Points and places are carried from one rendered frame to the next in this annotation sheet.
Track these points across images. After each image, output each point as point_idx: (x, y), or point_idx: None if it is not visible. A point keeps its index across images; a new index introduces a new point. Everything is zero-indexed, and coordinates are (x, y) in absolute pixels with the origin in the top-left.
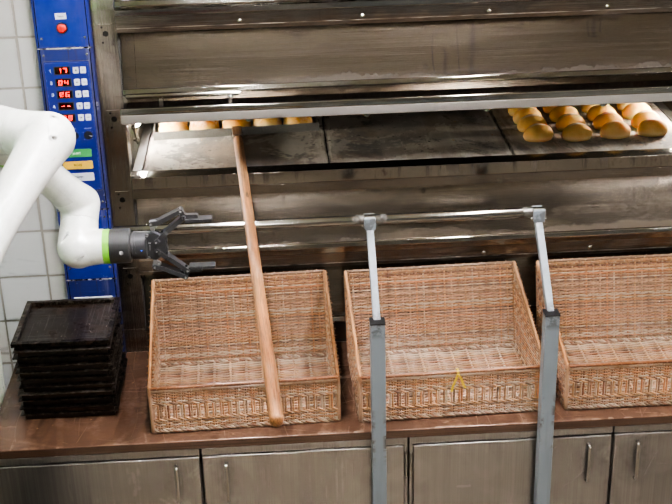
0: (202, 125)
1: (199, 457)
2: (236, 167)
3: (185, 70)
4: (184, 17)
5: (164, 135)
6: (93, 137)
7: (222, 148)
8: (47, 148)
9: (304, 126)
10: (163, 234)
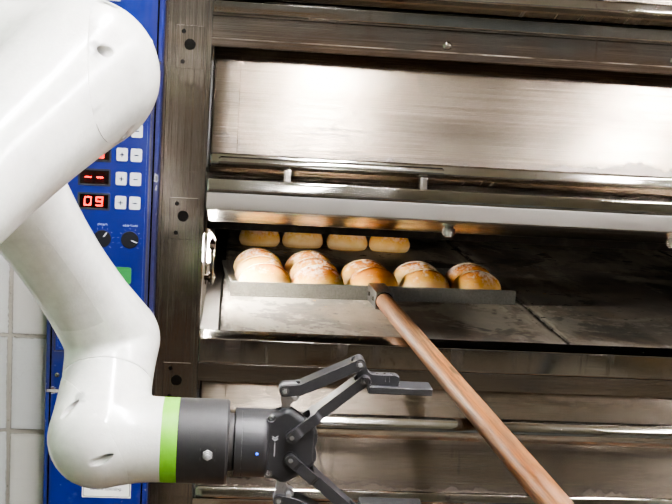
0: (316, 277)
1: None
2: (397, 337)
3: (333, 131)
4: (344, 28)
5: (249, 288)
6: (139, 245)
7: (357, 313)
8: (81, 73)
9: (491, 295)
10: (312, 418)
